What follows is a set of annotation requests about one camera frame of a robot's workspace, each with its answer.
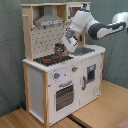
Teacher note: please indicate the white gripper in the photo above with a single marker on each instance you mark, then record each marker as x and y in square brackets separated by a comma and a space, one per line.
[70, 39]

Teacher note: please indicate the grey range hood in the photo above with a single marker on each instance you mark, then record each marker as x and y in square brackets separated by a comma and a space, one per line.
[48, 18]

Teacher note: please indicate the oven knob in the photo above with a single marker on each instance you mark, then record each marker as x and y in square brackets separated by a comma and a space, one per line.
[56, 75]
[74, 69]

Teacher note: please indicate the small metal pot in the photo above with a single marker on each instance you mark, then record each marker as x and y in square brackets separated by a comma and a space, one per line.
[59, 49]

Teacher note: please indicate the grey ice dispenser panel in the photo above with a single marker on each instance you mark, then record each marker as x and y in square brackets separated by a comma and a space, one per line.
[91, 73]

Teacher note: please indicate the right oven knob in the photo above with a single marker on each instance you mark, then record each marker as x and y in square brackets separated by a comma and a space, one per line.
[74, 69]

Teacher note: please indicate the toy microwave oven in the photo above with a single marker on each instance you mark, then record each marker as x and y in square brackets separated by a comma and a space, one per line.
[72, 9]

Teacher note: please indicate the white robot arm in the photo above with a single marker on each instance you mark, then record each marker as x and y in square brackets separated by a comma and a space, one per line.
[84, 21]

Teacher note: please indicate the grey fridge door handle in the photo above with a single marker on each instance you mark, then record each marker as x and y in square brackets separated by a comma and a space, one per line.
[84, 83]

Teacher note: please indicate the toy oven door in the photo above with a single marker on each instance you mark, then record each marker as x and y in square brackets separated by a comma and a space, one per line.
[64, 97]

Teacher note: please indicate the grey toy sink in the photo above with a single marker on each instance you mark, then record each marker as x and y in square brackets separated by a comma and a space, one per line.
[82, 51]

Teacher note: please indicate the left oven knob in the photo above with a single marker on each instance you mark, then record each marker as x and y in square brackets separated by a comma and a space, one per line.
[56, 75]

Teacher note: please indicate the wooden toy kitchen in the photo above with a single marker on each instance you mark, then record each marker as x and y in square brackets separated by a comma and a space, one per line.
[40, 84]

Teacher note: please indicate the black toy stovetop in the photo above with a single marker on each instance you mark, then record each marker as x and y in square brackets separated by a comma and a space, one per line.
[51, 59]

